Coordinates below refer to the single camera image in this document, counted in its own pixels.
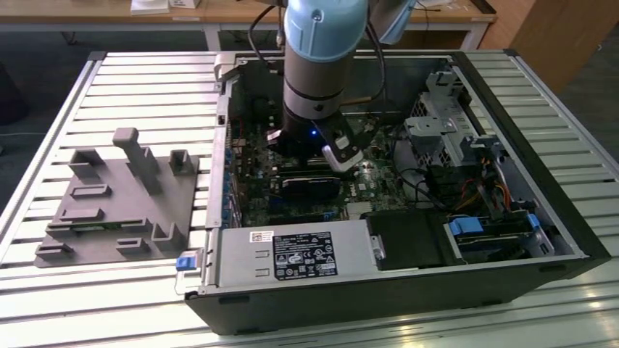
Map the green RAM stick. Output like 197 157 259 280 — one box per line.
71 223 123 232

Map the grey power supply unit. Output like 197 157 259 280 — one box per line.
200 218 378 291

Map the silver metal drive cage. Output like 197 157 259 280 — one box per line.
402 70 512 170

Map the black RAM slot bank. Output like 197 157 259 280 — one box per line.
276 161 362 179

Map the wooden desk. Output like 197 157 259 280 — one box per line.
0 0 499 51

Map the black PC case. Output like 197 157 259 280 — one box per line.
181 49 614 336

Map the black graphics card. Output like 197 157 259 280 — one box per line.
279 176 343 201

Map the wooden cabinet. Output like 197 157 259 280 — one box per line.
476 0 619 94

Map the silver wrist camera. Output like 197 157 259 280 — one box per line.
320 135 364 172

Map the blue case latch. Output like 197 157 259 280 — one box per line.
176 253 203 272

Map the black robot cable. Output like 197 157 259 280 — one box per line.
364 23 391 123

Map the yellow red wire bundle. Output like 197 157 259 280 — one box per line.
452 179 516 213

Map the black plastic bay shroud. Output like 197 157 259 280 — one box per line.
363 211 455 272

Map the grey parts rack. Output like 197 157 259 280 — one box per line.
33 126 203 270

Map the hard disk in blue carrier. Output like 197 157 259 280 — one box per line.
447 216 536 260

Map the green motherboard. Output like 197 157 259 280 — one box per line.
227 108 410 228

